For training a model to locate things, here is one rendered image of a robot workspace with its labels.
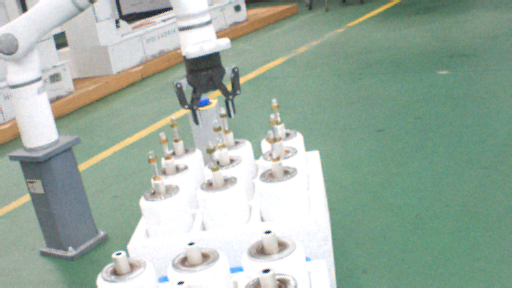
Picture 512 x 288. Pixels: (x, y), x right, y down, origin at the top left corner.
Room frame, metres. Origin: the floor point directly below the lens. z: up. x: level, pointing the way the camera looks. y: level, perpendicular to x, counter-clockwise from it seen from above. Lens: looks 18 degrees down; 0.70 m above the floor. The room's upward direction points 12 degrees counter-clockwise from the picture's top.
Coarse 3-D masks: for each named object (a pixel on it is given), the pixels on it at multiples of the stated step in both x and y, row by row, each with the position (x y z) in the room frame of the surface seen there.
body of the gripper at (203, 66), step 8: (184, 56) 1.31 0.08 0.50; (200, 56) 1.29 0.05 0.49; (208, 56) 1.29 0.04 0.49; (216, 56) 1.30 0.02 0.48; (192, 64) 1.29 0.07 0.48; (200, 64) 1.29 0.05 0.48; (208, 64) 1.29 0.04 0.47; (216, 64) 1.30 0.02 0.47; (192, 72) 1.31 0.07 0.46; (200, 72) 1.31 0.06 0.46; (208, 72) 1.31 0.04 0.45; (216, 72) 1.32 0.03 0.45; (224, 72) 1.32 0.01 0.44; (192, 80) 1.30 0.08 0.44; (208, 80) 1.31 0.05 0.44; (208, 88) 1.31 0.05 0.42; (216, 88) 1.32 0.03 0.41
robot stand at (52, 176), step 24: (72, 144) 1.61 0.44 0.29; (24, 168) 1.59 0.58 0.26; (48, 168) 1.56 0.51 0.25; (72, 168) 1.61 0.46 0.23; (48, 192) 1.55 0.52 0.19; (72, 192) 1.59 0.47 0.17; (48, 216) 1.56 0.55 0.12; (72, 216) 1.57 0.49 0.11; (48, 240) 1.59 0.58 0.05; (72, 240) 1.55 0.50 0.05; (96, 240) 1.60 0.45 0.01
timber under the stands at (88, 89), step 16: (256, 16) 5.19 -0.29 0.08; (272, 16) 5.17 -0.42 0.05; (224, 32) 4.64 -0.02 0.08; (240, 32) 4.79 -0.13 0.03; (144, 64) 3.97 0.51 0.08; (160, 64) 4.06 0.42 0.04; (80, 80) 3.93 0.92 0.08; (96, 80) 3.79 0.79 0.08; (112, 80) 3.71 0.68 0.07; (128, 80) 3.81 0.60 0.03; (64, 96) 3.51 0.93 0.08; (80, 96) 3.50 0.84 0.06; (96, 96) 3.59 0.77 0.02; (64, 112) 3.39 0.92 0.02; (0, 128) 3.05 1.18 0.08; (16, 128) 3.12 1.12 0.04; (0, 144) 3.03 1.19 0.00
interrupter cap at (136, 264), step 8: (112, 264) 0.94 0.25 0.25; (136, 264) 0.92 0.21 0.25; (144, 264) 0.91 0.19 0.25; (104, 272) 0.91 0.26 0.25; (112, 272) 0.91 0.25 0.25; (128, 272) 0.90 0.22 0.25; (136, 272) 0.89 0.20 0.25; (104, 280) 0.89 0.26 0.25; (112, 280) 0.88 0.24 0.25; (120, 280) 0.88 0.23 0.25; (128, 280) 0.88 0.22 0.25
